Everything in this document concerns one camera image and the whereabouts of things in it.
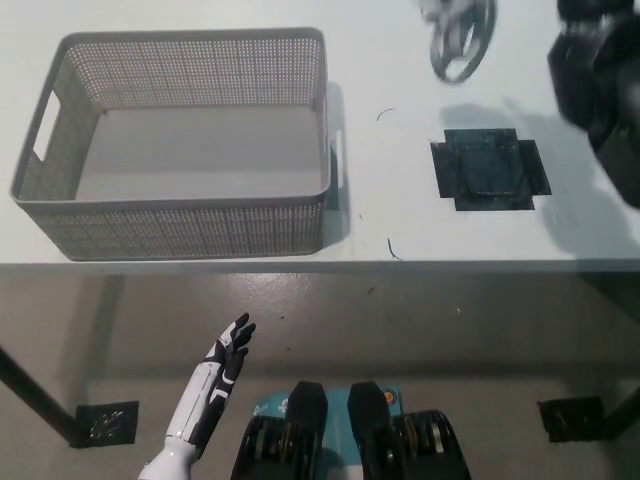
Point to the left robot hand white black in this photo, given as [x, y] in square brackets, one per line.
[200, 397]

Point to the black table leg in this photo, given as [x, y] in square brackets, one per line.
[622, 415]
[35, 395]

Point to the grey perforated plastic basket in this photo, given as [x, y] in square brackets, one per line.
[200, 227]

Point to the black tape patch on table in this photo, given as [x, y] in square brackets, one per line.
[490, 170]

